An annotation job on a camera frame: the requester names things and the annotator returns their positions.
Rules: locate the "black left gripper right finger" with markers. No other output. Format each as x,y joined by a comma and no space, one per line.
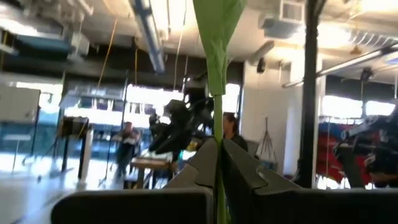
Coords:
280,205

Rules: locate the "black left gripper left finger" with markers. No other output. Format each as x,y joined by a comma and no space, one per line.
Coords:
140,205

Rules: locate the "yellow artificial tulip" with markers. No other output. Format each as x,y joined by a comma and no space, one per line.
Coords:
217,46

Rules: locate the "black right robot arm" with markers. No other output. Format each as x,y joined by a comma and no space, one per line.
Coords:
177,124

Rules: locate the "background black robot arm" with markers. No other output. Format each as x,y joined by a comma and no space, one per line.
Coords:
373,149

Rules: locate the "wooden workbench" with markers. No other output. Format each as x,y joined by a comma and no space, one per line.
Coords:
152,162

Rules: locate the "standing person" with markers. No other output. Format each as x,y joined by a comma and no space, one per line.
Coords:
127,146

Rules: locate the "black box on stand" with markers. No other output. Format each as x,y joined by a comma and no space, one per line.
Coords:
73,127

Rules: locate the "white board panel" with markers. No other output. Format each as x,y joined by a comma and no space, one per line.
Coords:
18,104

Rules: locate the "black vertical frame post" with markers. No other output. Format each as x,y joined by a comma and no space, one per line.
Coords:
309,93

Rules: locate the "silver overhead rail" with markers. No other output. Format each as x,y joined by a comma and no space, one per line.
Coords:
342,66

